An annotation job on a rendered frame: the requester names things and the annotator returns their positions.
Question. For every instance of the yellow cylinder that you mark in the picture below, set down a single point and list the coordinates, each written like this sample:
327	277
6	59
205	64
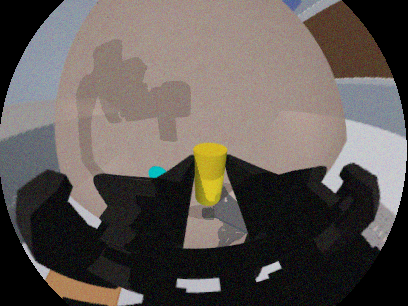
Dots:
210	161

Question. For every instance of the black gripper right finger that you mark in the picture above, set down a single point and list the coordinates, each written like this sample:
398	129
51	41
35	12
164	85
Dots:
262	194

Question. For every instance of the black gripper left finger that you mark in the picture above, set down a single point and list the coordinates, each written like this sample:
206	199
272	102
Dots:
168	195

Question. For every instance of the cyan circle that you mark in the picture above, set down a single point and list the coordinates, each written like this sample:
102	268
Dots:
156	171

